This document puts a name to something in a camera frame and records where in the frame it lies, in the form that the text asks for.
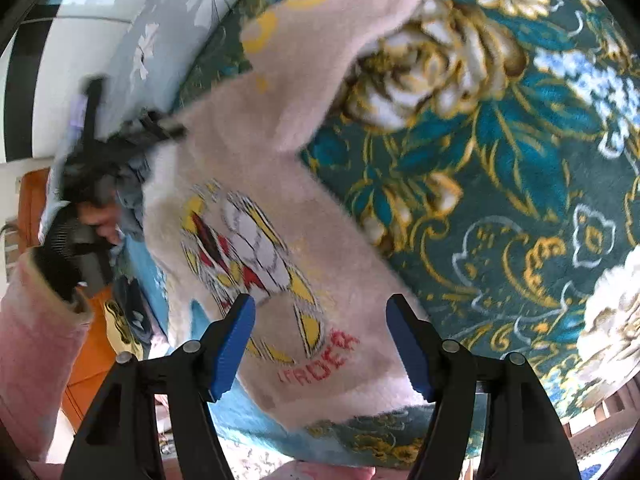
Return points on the wooden slatted furniture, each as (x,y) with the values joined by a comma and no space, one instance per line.
(600,440)

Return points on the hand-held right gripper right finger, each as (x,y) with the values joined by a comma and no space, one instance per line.
(407,350)

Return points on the green floral blanket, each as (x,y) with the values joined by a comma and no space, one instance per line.
(500,160)

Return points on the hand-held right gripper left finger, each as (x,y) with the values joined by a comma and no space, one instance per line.
(232,350)

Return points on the light blue floral duvet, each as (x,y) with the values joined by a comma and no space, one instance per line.
(160,35)

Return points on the white glossy wardrobe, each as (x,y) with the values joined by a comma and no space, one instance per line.
(75,45)

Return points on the person's left forearm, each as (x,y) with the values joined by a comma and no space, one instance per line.
(35,350)

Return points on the pink fuzzy sweater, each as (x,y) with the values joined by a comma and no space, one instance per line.
(250,125)

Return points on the person's left hand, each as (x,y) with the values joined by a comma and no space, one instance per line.
(97,220)

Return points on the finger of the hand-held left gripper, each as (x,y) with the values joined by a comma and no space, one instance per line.
(160,129)

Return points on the yellow-green cloth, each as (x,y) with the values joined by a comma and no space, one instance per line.
(122,335)

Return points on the black cloth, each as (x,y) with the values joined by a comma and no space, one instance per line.
(134,305)

